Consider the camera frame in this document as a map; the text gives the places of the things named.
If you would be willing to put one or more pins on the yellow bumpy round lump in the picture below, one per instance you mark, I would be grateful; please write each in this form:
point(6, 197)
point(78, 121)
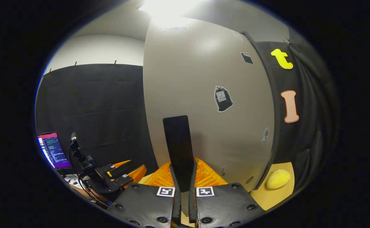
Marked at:
point(278, 179)

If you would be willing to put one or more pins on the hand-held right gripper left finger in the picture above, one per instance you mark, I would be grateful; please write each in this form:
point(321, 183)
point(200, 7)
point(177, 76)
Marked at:
point(176, 202)

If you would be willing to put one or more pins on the beige cabinet door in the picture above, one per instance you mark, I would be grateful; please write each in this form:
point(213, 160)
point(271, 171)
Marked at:
point(197, 79)

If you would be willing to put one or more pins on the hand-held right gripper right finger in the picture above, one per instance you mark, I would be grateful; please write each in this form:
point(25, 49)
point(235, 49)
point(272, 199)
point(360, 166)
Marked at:
point(192, 202)

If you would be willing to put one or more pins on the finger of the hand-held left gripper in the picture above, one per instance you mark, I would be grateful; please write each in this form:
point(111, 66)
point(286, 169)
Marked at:
point(121, 181)
point(118, 167)

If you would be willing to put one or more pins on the computer screen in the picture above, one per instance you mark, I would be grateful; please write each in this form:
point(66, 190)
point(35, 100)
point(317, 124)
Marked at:
point(54, 150)

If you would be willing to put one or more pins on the black backdrop cloth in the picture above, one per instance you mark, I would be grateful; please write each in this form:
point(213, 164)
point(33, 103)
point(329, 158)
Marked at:
point(102, 101)

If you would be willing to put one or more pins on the ceiling light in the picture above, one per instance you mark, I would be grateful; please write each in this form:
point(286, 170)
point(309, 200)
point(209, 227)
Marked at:
point(169, 6)

